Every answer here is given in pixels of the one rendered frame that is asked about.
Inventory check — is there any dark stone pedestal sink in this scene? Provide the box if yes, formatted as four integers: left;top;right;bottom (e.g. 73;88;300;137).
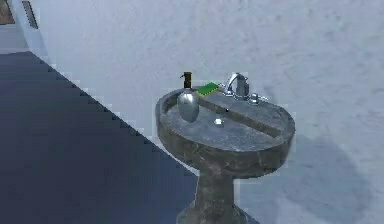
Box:
154;85;297;224

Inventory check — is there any green sponge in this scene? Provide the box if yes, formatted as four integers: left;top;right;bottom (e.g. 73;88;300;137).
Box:
196;81;220;98

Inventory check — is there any chrome faucet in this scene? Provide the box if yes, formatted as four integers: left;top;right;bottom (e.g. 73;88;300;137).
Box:
218;72;270;106

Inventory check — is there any silver soap dispenser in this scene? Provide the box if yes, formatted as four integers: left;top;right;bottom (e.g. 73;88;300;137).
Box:
177;71;200;123

